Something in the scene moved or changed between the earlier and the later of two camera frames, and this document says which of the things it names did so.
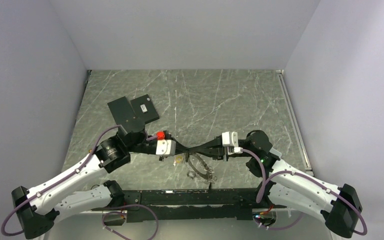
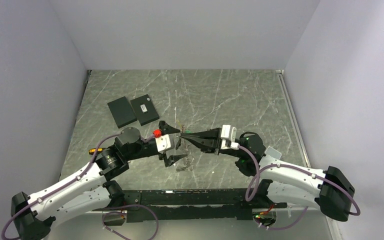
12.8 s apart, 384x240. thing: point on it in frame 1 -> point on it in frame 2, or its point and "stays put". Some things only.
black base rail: (174, 205) stays put
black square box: (122, 110) stays put
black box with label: (144, 108) stays put
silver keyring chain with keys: (209, 177) -> (183, 128)
